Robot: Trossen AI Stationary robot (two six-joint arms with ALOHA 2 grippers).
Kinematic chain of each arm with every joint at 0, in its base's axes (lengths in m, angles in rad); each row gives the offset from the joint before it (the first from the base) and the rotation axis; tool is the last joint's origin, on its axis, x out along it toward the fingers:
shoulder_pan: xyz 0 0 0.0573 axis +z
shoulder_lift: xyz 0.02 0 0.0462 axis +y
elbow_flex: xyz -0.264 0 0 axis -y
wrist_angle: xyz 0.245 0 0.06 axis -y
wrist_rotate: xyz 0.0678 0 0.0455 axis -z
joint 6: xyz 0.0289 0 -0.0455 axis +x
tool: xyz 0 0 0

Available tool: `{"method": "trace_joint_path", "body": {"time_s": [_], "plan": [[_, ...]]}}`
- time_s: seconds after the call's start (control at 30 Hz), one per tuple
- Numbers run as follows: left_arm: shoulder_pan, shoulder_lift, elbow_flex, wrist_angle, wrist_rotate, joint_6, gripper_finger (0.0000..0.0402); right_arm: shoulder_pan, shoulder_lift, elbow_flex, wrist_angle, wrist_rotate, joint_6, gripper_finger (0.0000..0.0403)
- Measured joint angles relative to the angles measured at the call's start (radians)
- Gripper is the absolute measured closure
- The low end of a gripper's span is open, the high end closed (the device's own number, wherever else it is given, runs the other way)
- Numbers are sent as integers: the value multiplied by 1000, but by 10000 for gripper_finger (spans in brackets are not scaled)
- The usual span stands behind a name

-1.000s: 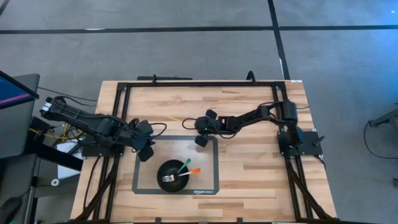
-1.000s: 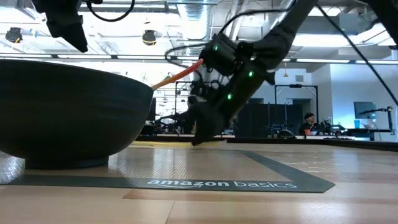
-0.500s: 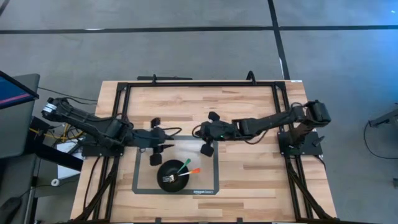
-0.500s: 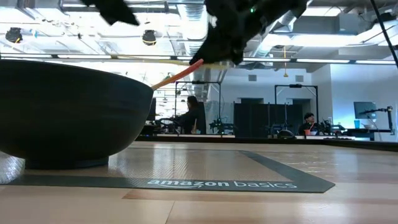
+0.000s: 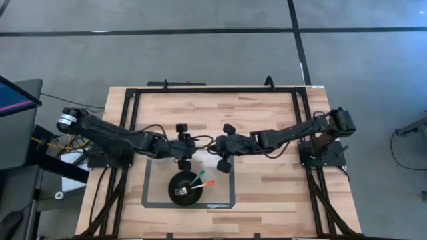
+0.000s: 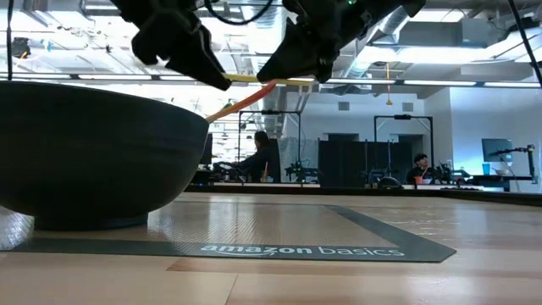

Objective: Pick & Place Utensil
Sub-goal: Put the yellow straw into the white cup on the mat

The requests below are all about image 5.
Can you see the grey amazon basics mat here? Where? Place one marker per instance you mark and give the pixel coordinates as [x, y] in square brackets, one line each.
[156, 204]

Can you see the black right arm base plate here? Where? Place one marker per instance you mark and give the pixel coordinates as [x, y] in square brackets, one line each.
[333, 156]

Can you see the computer monitor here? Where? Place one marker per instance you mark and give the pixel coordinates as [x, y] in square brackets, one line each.
[13, 98]

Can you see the grey stand leg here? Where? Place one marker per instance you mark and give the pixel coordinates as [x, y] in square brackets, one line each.
[413, 127]

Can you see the black bowl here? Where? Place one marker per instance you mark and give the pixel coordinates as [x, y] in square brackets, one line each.
[178, 181]

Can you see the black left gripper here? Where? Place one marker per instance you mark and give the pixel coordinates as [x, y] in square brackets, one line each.
[181, 149]

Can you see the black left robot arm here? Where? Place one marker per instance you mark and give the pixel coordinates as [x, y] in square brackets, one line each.
[100, 131]

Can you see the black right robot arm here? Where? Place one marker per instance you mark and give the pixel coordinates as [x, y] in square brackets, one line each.
[287, 133]

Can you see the black stand base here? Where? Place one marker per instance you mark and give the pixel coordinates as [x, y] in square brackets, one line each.
[56, 166]

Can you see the black aluminium table frame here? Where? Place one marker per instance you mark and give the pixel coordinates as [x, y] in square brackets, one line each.
[217, 90]

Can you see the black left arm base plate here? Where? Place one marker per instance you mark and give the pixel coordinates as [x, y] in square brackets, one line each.
[106, 164]

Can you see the grey cabinet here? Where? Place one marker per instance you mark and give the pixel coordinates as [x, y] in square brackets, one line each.
[16, 140]

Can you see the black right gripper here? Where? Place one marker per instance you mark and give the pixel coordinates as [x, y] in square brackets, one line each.
[233, 145]

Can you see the white tape roll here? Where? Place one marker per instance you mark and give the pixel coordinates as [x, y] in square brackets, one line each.
[56, 195]

